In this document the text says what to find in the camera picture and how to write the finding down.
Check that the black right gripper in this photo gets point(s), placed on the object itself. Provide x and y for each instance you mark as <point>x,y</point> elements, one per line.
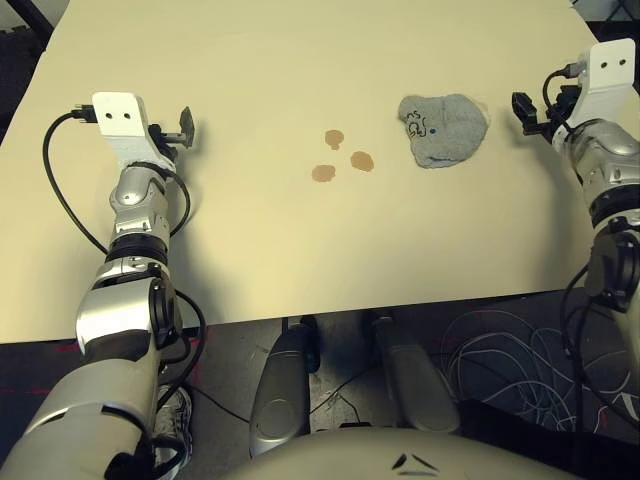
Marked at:
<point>562,112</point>

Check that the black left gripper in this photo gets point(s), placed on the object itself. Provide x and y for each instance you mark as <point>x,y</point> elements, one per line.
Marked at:
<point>162,136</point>

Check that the grey fluffy rag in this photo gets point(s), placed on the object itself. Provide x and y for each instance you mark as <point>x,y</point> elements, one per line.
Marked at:
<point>450,135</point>

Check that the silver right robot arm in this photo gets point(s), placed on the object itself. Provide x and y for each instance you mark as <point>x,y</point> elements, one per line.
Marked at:
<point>610,145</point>

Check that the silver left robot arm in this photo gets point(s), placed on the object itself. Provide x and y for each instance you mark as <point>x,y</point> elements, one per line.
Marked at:
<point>135,200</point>

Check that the brown water puddle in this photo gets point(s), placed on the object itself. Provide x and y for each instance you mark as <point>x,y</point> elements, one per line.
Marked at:
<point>333,138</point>
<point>323,173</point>
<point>361,160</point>

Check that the black curved tube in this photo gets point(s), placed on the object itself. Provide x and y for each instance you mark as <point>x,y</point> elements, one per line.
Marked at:
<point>34,20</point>

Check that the grey left robot leg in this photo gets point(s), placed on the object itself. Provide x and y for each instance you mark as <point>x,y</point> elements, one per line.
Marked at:
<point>280,390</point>

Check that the grey robot leg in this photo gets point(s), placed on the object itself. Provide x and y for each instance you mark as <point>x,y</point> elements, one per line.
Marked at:
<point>280,390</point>
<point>415,380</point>

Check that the grey right robot leg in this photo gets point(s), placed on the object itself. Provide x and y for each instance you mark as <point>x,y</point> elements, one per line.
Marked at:
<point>415,380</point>

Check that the white bystander sneaker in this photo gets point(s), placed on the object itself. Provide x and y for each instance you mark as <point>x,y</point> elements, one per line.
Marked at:
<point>175,420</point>

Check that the beige robot torso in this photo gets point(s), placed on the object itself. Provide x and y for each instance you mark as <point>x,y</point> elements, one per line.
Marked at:
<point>390,455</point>

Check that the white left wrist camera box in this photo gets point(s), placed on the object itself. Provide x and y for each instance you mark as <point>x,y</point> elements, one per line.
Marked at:
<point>117,117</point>

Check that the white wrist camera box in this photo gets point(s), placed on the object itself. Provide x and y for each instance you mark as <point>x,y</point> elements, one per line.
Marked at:
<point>607,75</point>
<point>117,117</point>

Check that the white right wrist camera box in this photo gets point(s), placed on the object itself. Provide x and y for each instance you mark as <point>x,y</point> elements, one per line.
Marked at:
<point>607,75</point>

